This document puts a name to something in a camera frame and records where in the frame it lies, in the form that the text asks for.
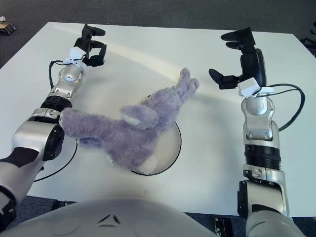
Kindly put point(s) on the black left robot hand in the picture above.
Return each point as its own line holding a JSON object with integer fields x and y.
{"x": 85, "y": 43}

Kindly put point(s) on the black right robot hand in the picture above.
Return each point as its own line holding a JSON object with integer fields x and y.
{"x": 249, "y": 64}

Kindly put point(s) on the purple plush bunny doll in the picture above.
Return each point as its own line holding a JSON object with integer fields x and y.
{"x": 138, "y": 133}

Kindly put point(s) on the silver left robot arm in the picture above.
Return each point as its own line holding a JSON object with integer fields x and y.
{"x": 49, "y": 116}

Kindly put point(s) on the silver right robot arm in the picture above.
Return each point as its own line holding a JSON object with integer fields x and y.
{"x": 264, "y": 153}

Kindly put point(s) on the white plate with black rim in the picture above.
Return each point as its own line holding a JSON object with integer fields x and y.
{"x": 170, "y": 148}

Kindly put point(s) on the black chair base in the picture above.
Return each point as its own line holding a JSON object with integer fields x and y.
{"x": 309, "y": 43}

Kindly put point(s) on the black and orange box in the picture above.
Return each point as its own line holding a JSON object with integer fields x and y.
{"x": 7, "y": 28}

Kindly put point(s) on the white crumpled cloth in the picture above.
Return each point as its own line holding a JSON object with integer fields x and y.
{"x": 2, "y": 19}

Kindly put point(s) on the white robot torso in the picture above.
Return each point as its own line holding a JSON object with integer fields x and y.
{"x": 135, "y": 222}

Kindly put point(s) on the black table bracket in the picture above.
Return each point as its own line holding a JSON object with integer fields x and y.
{"x": 222, "y": 227}
{"x": 63, "y": 204}

